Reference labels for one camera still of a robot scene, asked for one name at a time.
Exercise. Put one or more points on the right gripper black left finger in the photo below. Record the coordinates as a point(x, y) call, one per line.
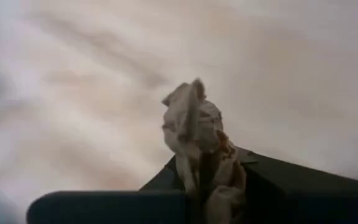
point(104, 208)

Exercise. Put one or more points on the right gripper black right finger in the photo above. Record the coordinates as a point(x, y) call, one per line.
point(306, 199)

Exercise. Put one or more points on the brown paper ball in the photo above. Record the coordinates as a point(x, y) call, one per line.
point(194, 124)

